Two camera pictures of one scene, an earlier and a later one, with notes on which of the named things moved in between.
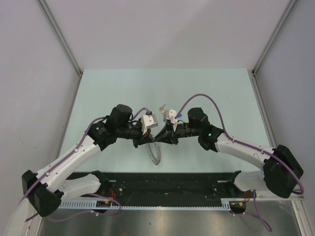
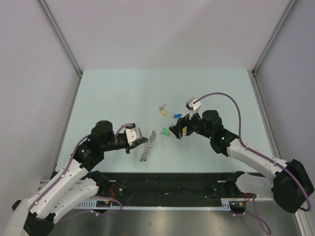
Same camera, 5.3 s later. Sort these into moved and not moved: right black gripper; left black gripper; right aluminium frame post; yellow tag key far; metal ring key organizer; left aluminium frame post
Moved: right black gripper; metal ring key organizer; left black gripper
Not moved: left aluminium frame post; right aluminium frame post; yellow tag key far
